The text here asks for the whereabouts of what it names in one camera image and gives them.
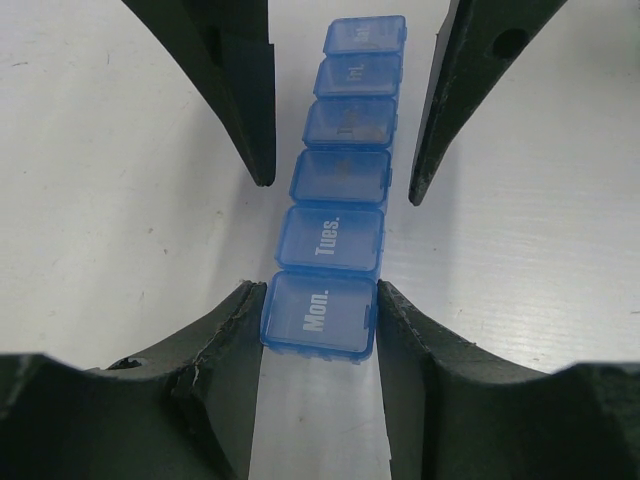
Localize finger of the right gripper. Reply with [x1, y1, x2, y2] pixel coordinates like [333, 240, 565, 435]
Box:
[124, 0, 276, 187]
[408, 0, 565, 205]

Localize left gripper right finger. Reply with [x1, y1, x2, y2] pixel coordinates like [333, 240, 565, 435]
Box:
[377, 281, 639, 479]

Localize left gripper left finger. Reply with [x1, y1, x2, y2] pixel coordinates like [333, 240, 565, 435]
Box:
[1, 281, 266, 479]

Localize blue weekly pill organizer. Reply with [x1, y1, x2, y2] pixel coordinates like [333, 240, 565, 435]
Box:
[260, 15, 407, 363]

